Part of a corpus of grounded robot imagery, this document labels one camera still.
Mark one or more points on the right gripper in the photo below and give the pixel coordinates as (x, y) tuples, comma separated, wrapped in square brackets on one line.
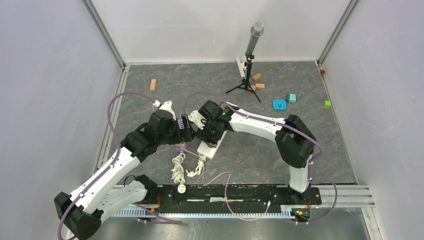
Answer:
[(203, 135)]

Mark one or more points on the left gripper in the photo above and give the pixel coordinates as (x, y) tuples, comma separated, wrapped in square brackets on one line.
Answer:
[(177, 139)]

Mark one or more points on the purple USB power strip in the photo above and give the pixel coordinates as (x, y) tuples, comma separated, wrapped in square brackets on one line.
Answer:
[(181, 128)]

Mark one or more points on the white multicolour power strip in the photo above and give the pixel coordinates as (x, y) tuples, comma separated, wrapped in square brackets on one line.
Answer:
[(204, 150)]

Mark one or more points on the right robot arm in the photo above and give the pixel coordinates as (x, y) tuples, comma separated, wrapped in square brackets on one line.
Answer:
[(294, 141)]

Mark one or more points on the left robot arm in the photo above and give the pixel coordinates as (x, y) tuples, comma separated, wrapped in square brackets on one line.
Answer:
[(80, 210)]

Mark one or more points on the teal plug adapter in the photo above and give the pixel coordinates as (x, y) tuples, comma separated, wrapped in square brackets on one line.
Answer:
[(291, 97)]

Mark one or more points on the left wooden block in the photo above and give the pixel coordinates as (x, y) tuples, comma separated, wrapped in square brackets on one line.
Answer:
[(153, 84)]

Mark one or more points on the wooden block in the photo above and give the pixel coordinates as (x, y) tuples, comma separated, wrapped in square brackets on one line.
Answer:
[(259, 86), (257, 77), (153, 84)]

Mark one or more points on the black tripod stand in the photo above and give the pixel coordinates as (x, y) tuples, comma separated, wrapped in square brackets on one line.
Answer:
[(245, 82)]

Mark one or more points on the lower wooden block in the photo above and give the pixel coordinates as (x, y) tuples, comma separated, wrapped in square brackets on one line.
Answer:
[(259, 86)]

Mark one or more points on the upper wooden block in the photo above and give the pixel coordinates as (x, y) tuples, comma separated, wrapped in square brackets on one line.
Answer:
[(257, 77)]

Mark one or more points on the blue flat adapter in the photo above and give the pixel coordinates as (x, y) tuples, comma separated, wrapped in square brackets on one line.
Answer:
[(279, 104)]

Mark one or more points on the grey microphone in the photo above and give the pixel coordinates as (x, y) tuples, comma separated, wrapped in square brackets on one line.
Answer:
[(256, 31)]

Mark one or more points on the small green cube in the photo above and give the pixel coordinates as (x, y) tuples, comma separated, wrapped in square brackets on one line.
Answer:
[(327, 104)]

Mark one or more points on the white bracket piece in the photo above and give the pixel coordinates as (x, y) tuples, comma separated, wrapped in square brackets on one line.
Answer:
[(241, 67)]

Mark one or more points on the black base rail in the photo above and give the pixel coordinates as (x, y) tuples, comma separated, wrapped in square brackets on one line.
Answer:
[(224, 199)]

